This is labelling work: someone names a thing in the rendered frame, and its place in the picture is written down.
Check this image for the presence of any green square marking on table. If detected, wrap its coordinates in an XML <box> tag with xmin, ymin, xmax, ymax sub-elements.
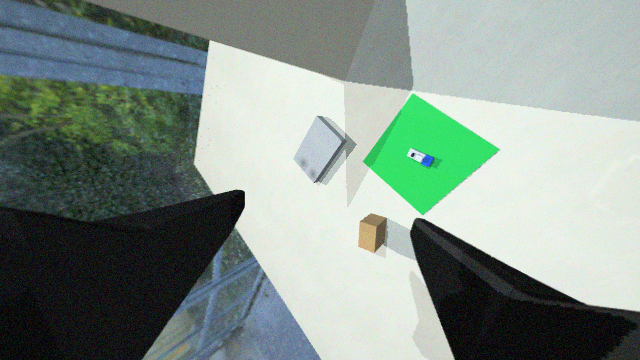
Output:
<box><xmin>363</xmin><ymin>94</ymin><xmax>499</xmax><ymax>215</ymax></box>

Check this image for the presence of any grey flat rectangular block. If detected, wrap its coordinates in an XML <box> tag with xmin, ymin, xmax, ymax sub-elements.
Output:
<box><xmin>293</xmin><ymin>116</ymin><xmax>347</xmax><ymax>183</ymax></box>

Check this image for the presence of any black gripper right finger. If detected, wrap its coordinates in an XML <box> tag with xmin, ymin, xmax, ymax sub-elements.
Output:
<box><xmin>410</xmin><ymin>218</ymin><xmax>640</xmax><ymax>360</ymax></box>

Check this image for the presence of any beige flat panel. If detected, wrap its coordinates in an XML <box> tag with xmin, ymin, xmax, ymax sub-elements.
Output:
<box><xmin>83</xmin><ymin>0</ymin><xmax>375</xmax><ymax>82</ymax></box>

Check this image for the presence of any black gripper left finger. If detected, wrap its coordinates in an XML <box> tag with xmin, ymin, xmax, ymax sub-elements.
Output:
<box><xmin>0</xmin><ymin>189</ymin><xmax>245</xmax><ymax>360</ymax></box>

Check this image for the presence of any small tan block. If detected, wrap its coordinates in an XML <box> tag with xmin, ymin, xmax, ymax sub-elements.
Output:
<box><xmin>358</xmin><ymin>213</ymin><xmax>387</xmax><ymax>253</ymax></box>

